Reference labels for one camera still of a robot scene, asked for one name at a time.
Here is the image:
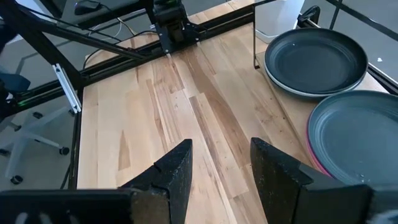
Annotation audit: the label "white office chair base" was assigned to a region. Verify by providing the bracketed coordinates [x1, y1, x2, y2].
[0, 105, 71, 186]

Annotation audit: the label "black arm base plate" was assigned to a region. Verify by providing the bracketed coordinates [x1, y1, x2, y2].
[160, 29, 206, 54]

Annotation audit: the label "white hexagonal plant pot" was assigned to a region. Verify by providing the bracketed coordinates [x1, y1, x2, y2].
[254, 0, 305, 44]

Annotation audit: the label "magenta plate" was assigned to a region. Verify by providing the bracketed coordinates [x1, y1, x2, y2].
[305, 121, 333, 178]

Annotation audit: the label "black computer mouse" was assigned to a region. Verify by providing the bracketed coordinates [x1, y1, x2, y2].
[73, 0, 102, 16]

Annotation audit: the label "silver aluminium bracket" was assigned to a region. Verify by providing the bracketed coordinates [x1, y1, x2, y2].
[52, 63, 82, 114]

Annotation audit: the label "dark grey plate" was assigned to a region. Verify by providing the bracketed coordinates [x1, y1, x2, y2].
[306, 90, 398, 187]

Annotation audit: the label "black plate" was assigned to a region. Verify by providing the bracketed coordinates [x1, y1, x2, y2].
[264, 27, 369, 96]

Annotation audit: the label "pale grey plate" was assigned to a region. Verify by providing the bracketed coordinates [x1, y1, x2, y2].
[263, 62, 366, 100]

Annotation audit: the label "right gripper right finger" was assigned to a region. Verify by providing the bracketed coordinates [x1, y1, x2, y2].
[250, 137, 313, 224]

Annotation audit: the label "grey desk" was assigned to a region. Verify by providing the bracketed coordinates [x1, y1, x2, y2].
[40, 0, 147, 26]

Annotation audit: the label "wooden shelf black metal legs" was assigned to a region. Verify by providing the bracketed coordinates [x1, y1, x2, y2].
[252, 0, 392, 178]

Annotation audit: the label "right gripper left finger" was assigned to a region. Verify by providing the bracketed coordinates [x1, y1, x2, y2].
[119, 139, 193, 224]

